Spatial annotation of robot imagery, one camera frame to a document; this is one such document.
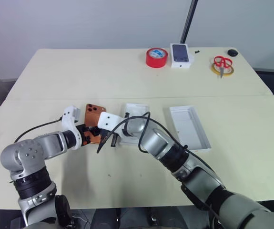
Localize orange smartphone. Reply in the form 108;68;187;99
83;103;108;146

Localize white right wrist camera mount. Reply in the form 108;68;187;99
97;112;126;137

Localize white phone box lid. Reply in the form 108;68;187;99
169;104;212;154

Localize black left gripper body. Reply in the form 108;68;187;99
77;124;92;146

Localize red handled scissors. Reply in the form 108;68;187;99
213;55;233;79

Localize white phone box base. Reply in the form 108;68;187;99
119;103;151;146

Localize thin yellow tape roll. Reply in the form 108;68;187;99
210;62;235;77

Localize red tape roll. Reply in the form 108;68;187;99
145;47;169;69

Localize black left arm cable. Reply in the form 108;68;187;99
14;115;64;144

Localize white printed phone box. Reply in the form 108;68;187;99
170;42;196;70

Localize black metal pole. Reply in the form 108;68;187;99
180;0;199;45

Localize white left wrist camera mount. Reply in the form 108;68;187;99
60;104;83;150

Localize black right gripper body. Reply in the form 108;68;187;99
100;129;119;140

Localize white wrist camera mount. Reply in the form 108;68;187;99
60;104;83;150
97;112;126;137

